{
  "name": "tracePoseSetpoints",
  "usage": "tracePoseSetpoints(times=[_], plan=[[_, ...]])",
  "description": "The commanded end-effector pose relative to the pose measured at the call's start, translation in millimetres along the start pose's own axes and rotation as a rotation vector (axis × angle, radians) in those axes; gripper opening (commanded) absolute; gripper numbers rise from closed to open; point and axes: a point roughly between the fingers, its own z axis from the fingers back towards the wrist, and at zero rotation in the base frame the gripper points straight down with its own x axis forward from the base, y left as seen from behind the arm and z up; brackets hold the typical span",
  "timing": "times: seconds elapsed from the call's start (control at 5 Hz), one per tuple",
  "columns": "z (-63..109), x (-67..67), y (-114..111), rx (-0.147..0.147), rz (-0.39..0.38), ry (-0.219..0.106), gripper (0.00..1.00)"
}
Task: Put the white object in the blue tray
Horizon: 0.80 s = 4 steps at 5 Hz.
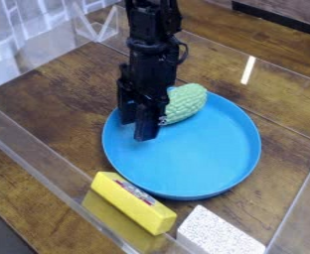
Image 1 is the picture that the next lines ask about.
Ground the green bumpy gourd toy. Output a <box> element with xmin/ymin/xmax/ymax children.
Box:
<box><xmin>159</xmin><ymin>83</ymin><xmax>207</xmax><ymax>126</ymax></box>

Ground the black bar in background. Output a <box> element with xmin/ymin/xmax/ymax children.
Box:
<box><xmin>231</xmin><ymin>0</ymin><xmax>310</xmax><ymax>35</ymax></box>

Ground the clear acrylic enclosure wall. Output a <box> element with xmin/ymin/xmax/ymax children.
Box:
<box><xmin>0</xmin><ymin>0</ymin><xmax>310</xmax><ymax>254</ymax></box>

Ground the yellow rectangular block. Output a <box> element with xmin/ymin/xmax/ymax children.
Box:
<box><xmin>89</xmin><ymin>172</ymin><xmax>178</xmax><ymax>235</ymax></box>

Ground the round blue tray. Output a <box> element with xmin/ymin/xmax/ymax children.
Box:
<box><xmin>101</xmin><ymin>92</ymin><xmax>261</xmax><ymax>200</ymax></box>

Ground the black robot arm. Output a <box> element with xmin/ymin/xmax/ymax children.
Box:
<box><xmin>116</xmin><ymin>0</ymin><xmax>188</xmax><ymax>142</ymax></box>

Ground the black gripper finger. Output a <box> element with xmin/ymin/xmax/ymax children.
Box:
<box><xmin>133</xmin><ymin>103</ymin><xmax>165</xmax><ymax>142</ymax></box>
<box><xmin>116</xmin><ymin>78</ymin><xmax>136</xmax><ymax>125</ymax></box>

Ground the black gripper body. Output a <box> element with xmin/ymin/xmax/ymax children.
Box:
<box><xmin>116</xmin><ymin>39</ymin><xmax>190</xmax><ymax>108</ymax></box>

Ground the white speckled block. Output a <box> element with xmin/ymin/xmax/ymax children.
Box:
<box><xmin>176</xmin><ymin>205</ymin><xmax>265</xmax><ymax>254</ymax></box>

